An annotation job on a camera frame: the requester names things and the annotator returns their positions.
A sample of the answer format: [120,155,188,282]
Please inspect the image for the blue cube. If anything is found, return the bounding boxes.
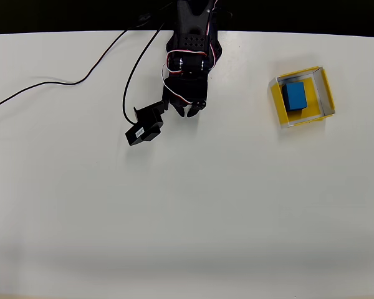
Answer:
[281,82,309,112]

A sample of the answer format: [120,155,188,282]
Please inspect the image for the yellow open box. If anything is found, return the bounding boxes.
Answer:
[269,65,336,129]

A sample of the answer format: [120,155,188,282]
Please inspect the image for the red white servo wire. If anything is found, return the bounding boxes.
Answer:
[161,48,213,105]

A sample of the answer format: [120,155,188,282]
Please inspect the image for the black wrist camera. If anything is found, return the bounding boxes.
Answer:
[125,100,169,146]

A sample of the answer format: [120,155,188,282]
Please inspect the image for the black camera cable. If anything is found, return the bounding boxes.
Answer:
[0,14,172,125]

